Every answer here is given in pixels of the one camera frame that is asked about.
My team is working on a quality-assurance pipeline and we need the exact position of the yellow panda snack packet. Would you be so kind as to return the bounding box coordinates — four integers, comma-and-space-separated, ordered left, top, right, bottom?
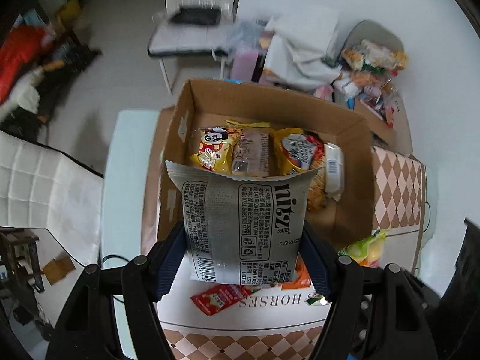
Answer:
190, 127, 242, 175

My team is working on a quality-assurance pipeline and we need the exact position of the red plastic bag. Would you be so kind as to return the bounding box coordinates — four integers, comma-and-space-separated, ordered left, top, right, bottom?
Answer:
0, 24, 47, 103

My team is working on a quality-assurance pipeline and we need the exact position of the grey white nitz snack packet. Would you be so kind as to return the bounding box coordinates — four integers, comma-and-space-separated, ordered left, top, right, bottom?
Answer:
166, 161, 315, 285

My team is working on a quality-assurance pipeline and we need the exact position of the orange noodle packet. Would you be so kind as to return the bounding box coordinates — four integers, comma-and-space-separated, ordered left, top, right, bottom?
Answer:
271, 127, 327, 212

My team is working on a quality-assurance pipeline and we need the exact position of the small white green snack packet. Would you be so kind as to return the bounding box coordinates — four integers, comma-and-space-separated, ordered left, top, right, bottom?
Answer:
305, 292, 329, 306

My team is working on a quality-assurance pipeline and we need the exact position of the beige bread packet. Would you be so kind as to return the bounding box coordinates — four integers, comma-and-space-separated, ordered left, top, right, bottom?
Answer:
232, 127, 271, 177

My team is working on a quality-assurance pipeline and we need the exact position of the white cloth bag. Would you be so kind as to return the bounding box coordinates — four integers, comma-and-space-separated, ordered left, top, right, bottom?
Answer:
264, 6, 341, 91

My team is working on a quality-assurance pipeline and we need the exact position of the pile of snacks on chair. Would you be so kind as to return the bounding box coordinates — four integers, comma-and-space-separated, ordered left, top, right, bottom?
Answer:
313, 20, 408, 129

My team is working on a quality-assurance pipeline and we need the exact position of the red long snack packet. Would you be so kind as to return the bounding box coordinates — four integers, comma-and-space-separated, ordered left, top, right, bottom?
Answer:
190, 284, 260, 316

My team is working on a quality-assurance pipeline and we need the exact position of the colourful candy bag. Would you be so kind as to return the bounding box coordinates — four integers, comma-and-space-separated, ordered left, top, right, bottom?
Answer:
338, 230, 386, 268

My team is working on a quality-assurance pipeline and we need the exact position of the cardboard box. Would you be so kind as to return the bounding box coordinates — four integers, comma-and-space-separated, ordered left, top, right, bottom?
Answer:
141, 79, 374, 250

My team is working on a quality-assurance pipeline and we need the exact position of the white chair with black item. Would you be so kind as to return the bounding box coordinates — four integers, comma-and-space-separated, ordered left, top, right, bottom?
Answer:
147, 0, 235, 93

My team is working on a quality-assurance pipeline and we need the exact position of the orange snack packet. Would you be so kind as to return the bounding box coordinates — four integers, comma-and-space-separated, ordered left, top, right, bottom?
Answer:
281, 255, 312, 291

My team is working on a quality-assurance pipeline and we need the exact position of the white barcode packet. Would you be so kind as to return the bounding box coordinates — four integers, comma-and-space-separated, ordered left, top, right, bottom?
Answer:
325, 142, 345, 202

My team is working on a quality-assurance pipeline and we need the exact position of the white tufted chair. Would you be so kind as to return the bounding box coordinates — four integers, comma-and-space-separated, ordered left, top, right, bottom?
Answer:
1, 132, 103, 266

